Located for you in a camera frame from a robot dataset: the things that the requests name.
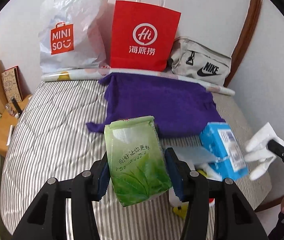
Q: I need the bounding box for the blue tissue box pack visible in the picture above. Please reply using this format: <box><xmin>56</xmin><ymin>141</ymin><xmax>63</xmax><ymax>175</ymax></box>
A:
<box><xmin>199</xmin><ymin>122</ymin><xmax>248</xmax><ymax>180</ymax></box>

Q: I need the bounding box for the brown wooden door frame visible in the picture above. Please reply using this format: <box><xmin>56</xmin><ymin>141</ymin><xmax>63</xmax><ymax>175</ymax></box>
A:
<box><xmin>224</xmin><ymin>0</ymin><xmax>263</xmax><ymax>87</ymax></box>

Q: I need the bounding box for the striped quilted mattress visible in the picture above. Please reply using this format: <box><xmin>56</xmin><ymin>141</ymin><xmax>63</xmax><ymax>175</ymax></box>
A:
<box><xmin>0</xmin><ymin>79</ymin><xmax>273</xmax><ymax>240</ymax></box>

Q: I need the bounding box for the white Miniso plastic bag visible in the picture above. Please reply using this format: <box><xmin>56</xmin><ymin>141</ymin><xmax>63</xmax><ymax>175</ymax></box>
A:
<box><xmin>39</xmin><ymin>0</ymin><xmax>108</xmax><ymax>74</ymax></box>

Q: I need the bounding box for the purple towel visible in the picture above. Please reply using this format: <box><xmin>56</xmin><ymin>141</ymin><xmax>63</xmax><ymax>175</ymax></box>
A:
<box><xmin>86</xmin><ymin>73</ymin><xmax>224</xmax><ymax>138</ymax></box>

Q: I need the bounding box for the grey Nike pouch bag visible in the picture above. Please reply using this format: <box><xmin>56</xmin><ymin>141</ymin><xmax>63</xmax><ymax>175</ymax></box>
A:
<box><xmin>168</xmin><ymin>37</ymin><xmax>231</xmax><ymax>86</ymax></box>

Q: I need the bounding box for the yellow mesh pouch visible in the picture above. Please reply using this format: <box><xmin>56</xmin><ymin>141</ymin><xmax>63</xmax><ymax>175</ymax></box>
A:
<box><xmin>169</xmin><ymin>170</ymin><xmax>222</xmax><ymax>219</ymax></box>

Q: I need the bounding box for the green tea tissue pack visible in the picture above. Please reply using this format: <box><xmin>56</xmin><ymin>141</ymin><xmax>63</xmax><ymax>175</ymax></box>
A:
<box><xmin>104</xmin><ymin>116</ymin><xmax>172</xmax><ymax>207</ymax></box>

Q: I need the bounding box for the brown patterned box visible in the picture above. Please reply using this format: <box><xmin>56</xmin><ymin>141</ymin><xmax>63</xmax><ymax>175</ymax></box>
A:
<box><xmin>1</xmin><ymin>66</ymin><xmax>23</xmax><ymax>102</ymax></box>

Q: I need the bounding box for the red Haidilao paper bag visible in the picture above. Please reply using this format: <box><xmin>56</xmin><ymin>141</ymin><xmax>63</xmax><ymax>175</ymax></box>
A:
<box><xmin>110</xmin><ymin>0</ymin><xmax>181</xmax><ymax>72</ymax></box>

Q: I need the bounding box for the rolled patterned mat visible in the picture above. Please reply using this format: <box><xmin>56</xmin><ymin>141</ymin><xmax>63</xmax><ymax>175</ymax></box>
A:
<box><xmin>41</xmin><ymin>68</ymin><xmax>235</xmax><ymax>96</ymax></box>

